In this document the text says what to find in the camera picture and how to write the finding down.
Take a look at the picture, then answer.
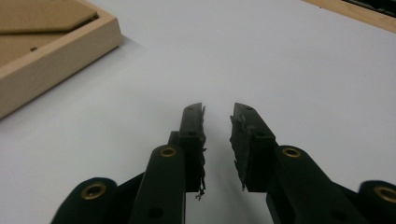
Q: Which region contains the wooden puzzle frame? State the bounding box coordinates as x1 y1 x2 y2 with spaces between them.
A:
0 0 123 120

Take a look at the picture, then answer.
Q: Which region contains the white table mat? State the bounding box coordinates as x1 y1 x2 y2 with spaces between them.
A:
0 0 396 224

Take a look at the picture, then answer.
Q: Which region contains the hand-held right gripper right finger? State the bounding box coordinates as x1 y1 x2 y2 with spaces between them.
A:
229 102 372 224

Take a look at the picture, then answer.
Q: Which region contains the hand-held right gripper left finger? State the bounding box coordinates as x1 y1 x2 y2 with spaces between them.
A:
129 102 207 224

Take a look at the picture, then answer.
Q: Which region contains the large brown puzzle piece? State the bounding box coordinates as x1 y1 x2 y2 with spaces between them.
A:
0 0 99 35

